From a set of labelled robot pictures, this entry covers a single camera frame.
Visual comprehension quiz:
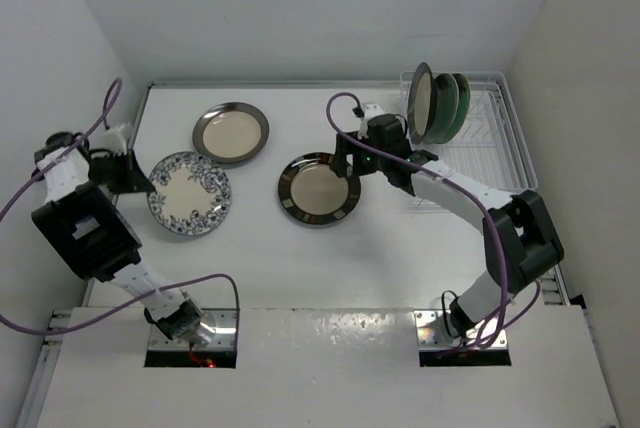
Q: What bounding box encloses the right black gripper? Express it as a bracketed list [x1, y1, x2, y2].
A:
[330, 131, 389, 178]

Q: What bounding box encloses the brown patterned rim plate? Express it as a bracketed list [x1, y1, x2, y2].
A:
[277, 152, 361, 226]

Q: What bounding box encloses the blue floral white plate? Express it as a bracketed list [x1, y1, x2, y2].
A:
[147, 151, 232, 237]

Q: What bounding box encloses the grey rim plate front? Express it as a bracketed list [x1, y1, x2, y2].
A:
[407, 62, 437, 144]

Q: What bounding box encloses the grey rim beige plate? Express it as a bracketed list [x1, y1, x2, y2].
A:
[192, 102, 270, 165]

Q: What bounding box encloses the teal flower plate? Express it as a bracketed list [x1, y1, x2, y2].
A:
[423, 73, 459, 144]
[444, 73, 471, 143]

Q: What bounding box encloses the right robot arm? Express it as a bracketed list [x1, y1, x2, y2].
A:
[331, 114, 565, 341]

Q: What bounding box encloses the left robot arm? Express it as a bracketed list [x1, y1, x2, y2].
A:
[31, 131, 211, 346]

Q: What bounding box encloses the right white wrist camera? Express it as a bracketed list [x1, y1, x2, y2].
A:
[352, 103, 386, 140]

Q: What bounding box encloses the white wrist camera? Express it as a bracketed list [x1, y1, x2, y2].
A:
[98, 123, 133, 155]
[352, 103, 386, 140]

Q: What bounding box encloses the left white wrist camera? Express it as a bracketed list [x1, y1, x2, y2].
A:
[98, 123, 133, 155]

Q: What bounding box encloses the white wire dish rack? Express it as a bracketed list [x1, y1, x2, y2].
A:
[400, 71, 538, 194]

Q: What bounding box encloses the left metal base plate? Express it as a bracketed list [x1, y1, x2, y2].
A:
[147, 308, 237, 351]

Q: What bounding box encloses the metal base plate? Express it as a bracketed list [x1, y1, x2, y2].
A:
[147, 308, 237, 351]
[413, 309, 508, 353]

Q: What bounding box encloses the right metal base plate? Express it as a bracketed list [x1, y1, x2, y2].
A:
[413, 309, 508, 353]

